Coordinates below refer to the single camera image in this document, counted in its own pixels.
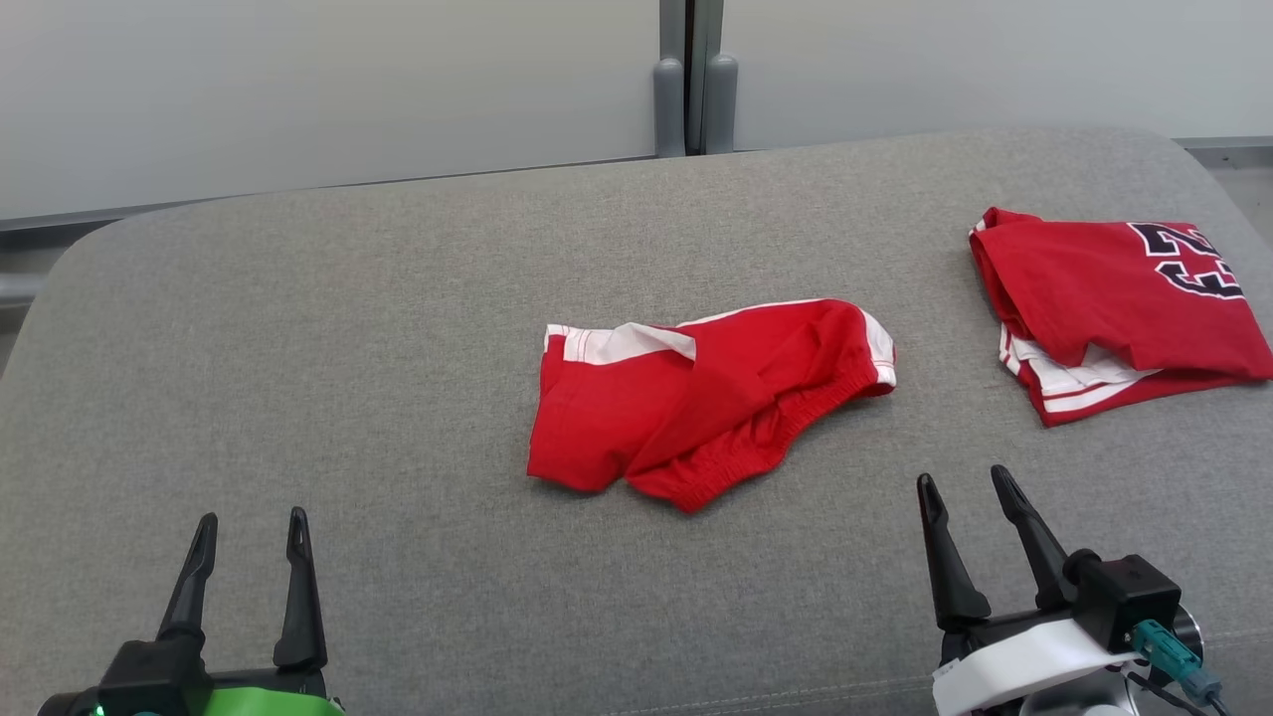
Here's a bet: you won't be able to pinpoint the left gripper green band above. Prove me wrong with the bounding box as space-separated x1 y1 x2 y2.
38 507 345 716

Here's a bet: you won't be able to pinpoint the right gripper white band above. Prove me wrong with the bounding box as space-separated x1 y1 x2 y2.
917 464 1140 716

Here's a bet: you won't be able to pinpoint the red white jersey shirt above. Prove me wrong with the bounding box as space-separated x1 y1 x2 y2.
970 207 1273 429

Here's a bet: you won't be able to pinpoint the red white shorts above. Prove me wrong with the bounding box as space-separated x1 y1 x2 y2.
527 296 898 514

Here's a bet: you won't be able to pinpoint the black cable teal connector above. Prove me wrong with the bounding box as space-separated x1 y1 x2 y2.
1129 619 1234 716

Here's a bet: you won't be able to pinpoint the grey double partition post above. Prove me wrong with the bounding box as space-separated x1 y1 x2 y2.
651 0 740 158

